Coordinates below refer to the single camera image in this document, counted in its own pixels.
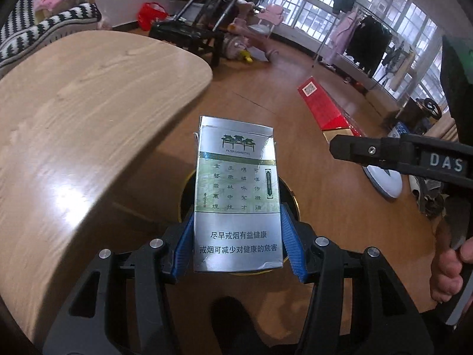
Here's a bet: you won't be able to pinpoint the dark ride-on toy car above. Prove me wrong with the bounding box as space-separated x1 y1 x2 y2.
406 98 444 126

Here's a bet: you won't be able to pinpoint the pink children's tricycle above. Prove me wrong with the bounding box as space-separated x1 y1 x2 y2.
222 0 302 63

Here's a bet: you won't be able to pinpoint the black coats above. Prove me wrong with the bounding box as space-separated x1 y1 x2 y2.
347 17 393 78

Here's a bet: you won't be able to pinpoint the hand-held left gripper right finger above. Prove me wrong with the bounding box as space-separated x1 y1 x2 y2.
280 203 435 355

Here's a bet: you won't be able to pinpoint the black yellow-rimmed trash bin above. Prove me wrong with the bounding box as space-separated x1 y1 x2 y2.
177 170 302 278

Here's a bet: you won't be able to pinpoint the silver cigarette pack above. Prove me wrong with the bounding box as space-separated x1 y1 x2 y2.
192 115 284 273

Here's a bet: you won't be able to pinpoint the tan cardboard box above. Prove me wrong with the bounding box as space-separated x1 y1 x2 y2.
366 85 401 119

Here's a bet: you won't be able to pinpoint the red cigarette carton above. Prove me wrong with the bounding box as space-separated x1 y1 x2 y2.
297 76 366 143

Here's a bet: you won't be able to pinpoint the black white striped sofa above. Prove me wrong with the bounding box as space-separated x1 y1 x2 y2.
0 0 102 69

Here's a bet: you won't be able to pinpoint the grey white shoe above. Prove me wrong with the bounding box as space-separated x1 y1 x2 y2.
408 175 446 220

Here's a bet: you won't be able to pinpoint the red plastic bag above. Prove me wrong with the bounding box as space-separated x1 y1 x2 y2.
137 2 169 30

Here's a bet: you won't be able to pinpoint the white round object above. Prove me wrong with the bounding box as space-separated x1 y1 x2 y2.
362 164 403 199

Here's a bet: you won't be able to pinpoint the pink coat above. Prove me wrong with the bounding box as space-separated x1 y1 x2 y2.
329 11 359 67

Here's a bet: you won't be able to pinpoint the blue white box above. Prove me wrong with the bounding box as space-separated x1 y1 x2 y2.
388 122 411 140

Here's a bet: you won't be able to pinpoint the metal clothes rack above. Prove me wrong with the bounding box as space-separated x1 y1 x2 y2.
314 0 418 89

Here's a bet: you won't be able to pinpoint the black wooden chair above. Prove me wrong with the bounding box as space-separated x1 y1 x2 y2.
148 0 237 68

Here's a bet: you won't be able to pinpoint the person's right hand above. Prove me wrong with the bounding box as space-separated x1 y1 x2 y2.
430 238 473 304

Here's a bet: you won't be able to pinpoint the beige hanging clothes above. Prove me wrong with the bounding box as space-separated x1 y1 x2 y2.
393 48 416 91

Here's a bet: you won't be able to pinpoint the beige patterned cloth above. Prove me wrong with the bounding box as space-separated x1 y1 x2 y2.
425 116 461 143

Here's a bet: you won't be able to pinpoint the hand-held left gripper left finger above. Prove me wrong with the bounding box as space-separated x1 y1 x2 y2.
42 214 196 355

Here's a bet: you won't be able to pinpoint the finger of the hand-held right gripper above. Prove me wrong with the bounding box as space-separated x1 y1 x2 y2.
329 132 412 174

